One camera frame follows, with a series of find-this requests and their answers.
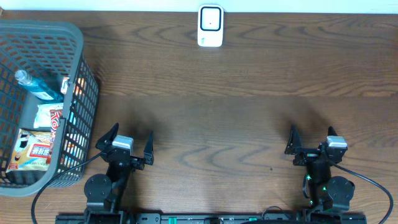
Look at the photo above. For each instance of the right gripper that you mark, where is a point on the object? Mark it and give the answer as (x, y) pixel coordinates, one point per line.
(307, 154)

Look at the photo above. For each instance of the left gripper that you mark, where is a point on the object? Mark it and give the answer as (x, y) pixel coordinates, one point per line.
(137, 163)

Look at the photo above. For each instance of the red chocolate bar wrapper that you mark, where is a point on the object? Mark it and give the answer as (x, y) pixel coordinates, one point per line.
(55, 115)

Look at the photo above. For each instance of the light blue tissue pack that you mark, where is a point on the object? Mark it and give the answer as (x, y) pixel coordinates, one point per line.
(43, 117)

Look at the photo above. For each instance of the blue mouthwash bottle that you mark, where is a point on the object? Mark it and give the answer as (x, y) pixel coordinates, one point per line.
(37, 87)

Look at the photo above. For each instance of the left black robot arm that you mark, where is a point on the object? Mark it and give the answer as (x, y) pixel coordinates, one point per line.
(104, 192)

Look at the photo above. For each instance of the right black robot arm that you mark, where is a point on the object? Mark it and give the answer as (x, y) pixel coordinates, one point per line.
(329, 195)

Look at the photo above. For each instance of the orange basket tag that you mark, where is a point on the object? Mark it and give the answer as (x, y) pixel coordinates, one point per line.
(64, 85)

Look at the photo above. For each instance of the grey plastic shopping basket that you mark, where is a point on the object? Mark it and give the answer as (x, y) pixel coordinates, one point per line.
(50, 51)

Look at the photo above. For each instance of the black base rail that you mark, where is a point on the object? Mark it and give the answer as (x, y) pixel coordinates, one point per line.
(156, 218)

